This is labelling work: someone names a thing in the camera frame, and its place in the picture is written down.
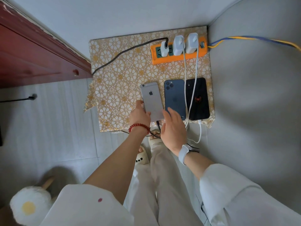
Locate person's left hand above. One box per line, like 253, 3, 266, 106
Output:
129, 100, 151, 130

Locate person's right hand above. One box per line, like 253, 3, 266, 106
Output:
160, 107, 188, 156

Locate silver smartphone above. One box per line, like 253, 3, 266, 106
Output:
140, 82, 165, 122

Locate person's left forearm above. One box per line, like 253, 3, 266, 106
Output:
83, 126, 151, 205

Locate person's right forearm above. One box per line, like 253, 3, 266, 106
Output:
185, 151, 215, 181

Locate gold floral tablecloth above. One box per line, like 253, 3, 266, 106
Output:
83, 26, 215, 134

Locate white smartwatch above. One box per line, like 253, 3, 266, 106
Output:
178, 144, 200, 166

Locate dark blue smartphone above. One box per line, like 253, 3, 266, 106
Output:
164, 79, 187, 121

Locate cream slipper with black dots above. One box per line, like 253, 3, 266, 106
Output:
135, 146, 150, 166

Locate black smartphone with spider print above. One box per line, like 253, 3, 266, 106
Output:
185, 78, 210, 121

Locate cream trousers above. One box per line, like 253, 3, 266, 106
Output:
125, 140, 205, 226

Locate small white charger plug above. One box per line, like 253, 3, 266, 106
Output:
160, 40, 170, 57

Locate orange power strip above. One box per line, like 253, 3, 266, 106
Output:
150, 36, 209, 65

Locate large white charger plug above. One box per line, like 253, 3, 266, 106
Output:
185, 33, 199, 54
173, 35, 185, 56

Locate white shirt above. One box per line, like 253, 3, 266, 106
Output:
40, 163, 301, 226

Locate red wooden cabinet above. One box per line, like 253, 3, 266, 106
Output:
0, 0, 93, 89

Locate fried egg plush cushion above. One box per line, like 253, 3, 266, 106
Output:
9, 186, 53, 226

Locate thin black cable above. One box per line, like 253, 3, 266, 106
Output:
121, 120, 163, 140

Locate red bead bracelet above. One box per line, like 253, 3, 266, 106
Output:
128, 123, 151, 135

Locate black braided cable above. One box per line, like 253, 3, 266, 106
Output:
92, 38, 169, 76

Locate white charging cable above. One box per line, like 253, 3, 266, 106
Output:
186, 43, 203, 144
182, 38, 190, 130

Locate black cable with plug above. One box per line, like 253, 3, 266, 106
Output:
0, 94, 38, 103

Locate blue and yellow power cord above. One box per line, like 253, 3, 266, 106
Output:
207, 36, 301, 52

